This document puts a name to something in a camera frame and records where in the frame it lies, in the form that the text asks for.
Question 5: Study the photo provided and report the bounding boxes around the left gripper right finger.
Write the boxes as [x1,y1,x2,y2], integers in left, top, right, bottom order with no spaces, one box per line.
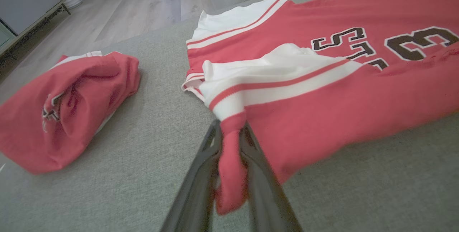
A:
[238,122,303,232]

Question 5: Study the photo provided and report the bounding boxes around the grey green TV cabinet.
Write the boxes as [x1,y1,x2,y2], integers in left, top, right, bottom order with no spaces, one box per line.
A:
[0,0,71,56]

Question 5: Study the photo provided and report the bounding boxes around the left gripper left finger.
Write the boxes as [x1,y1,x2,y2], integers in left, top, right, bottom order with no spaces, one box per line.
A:
[160,119,223,232]

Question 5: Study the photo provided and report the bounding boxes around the red white shorts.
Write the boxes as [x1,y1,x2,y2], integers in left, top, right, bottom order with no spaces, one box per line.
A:
[0,51,141,174]

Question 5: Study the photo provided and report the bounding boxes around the red white printed jersey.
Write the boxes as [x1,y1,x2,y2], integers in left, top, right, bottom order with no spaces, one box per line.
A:
[181,0,459,215]

